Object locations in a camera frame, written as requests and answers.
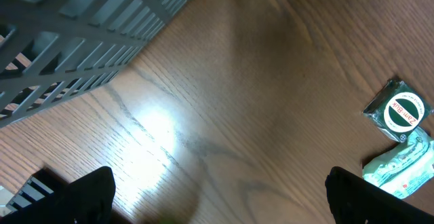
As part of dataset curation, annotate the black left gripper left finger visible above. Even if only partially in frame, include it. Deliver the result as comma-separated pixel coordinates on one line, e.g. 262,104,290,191
1,166,115,224

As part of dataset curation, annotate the round white red lid cup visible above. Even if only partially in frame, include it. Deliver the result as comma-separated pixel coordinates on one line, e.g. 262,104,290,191
363,76,433,143

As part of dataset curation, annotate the green snack packet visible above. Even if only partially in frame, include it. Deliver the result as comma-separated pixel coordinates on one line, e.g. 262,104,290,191
362,128,433,200

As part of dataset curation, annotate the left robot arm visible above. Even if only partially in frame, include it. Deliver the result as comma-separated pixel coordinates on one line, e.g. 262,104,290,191
1,166,433,224

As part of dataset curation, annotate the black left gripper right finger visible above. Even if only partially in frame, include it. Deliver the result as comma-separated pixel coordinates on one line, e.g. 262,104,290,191
325,166,433,224

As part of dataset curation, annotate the grey plastic mesh basket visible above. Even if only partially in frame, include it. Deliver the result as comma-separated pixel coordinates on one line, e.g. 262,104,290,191
1,0,189,126

